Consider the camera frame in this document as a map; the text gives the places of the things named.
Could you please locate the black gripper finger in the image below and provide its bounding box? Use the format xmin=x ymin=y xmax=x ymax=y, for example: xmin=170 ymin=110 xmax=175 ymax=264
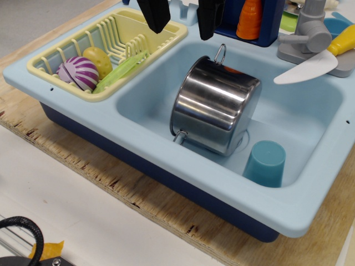
xmin=137 ymin=0 xmax=171 ymax=34
xmin=197 ymin=0 xmax=225 ymax=40

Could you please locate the stainless steel pot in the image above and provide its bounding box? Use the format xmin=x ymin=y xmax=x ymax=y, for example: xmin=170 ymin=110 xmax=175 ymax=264
xmin=170 ymin=44 xmax=262 ymax=156

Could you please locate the light blue toy sink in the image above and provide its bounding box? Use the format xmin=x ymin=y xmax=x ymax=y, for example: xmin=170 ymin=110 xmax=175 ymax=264
xmin=2 ymin=0 xmax=355 ymax=243

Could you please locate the orange toy carrot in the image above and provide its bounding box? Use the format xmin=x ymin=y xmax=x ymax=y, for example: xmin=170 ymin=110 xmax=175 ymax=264
xmin=236 ymin=0 xmax=263 ymax=40

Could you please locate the dark blue utensil holder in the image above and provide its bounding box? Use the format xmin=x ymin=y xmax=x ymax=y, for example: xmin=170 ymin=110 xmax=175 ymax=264
xmin=215 ymin=0 xmax=285 ymax=47

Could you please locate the yellow toy potato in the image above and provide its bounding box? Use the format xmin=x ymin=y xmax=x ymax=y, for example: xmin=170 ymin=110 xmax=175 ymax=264
xmin=83 ymin=47 xmax=113 ymax=80

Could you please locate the yellow dish rack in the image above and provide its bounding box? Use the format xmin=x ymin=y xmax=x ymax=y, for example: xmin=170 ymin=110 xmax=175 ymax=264
xmin=27 ymin=8 xmax=188 ymax=102

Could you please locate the purple white toy onion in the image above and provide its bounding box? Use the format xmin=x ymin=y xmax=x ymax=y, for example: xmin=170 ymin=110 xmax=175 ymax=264
xmin=56 ymin=57 xmax=99 ymax=93

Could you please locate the grey toy faucet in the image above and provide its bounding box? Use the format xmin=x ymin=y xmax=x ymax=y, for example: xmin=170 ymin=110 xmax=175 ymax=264
xmin=277 ymin=1 xmax=354 ymax=78

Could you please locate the blue toy bowl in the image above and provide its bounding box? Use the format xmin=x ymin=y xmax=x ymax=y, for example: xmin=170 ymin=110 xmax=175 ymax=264
xmin=323 ymin=12 xmax=353 ymax=39

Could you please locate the teal plastic cup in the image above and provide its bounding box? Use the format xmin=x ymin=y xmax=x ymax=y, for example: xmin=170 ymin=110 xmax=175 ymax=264
xmin=242 ymin=140 xmax=286 ymax=188

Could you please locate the wooden board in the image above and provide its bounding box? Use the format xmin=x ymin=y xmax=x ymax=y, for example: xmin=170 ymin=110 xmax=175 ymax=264
xmin=0 ymin=0 xmax=355 ymax=266

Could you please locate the yellow tape piece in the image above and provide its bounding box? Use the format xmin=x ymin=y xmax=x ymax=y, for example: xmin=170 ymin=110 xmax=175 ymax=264
xmin=40 ymin=241 xmax=64 ymax=261

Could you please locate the toy knife yellow handle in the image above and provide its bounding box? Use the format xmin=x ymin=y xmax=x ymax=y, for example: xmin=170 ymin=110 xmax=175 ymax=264
xmin=273 ymin=24 xmax=354 ymax=85

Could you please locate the black braided cable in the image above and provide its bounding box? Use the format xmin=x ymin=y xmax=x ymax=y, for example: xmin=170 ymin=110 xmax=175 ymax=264
xmin=0 ymin=216 xmax=44 ymax=263

